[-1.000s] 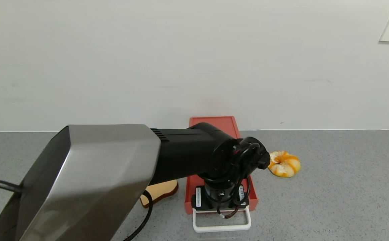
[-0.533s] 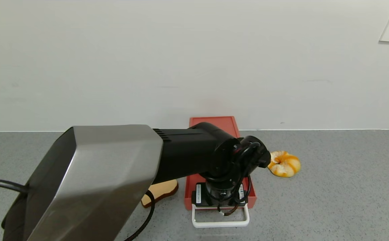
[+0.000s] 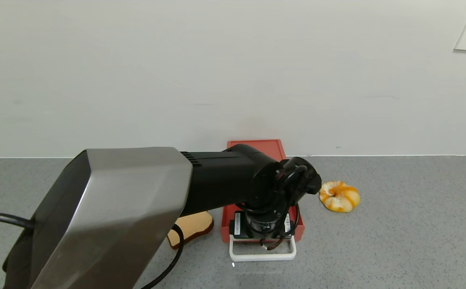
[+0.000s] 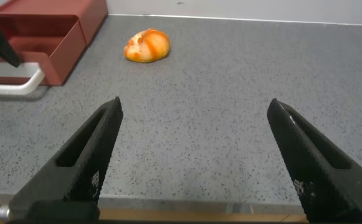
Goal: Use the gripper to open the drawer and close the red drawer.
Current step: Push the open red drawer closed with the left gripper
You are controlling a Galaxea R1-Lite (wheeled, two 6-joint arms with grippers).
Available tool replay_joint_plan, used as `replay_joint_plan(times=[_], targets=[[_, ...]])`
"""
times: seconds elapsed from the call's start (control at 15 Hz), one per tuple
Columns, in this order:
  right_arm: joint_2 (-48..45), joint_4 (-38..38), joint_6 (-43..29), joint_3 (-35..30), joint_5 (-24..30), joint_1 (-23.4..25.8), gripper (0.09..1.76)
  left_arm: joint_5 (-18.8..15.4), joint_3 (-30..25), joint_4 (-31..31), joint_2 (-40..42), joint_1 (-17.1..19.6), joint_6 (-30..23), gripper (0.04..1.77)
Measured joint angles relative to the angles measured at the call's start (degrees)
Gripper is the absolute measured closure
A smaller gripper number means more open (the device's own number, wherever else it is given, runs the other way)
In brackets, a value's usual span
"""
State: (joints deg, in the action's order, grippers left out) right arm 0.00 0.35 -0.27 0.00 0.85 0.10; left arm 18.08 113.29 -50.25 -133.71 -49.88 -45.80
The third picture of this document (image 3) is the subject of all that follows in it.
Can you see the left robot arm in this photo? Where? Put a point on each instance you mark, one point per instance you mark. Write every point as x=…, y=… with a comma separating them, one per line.
x=116, y=200

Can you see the orange white bagel roll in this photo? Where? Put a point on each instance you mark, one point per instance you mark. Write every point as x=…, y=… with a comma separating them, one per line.
x=342, y=196

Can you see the toast bread slice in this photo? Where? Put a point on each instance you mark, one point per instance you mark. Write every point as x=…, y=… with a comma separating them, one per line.
x=196, y=224

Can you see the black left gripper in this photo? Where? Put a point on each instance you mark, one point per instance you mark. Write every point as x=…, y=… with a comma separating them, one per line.
x=261, y=233

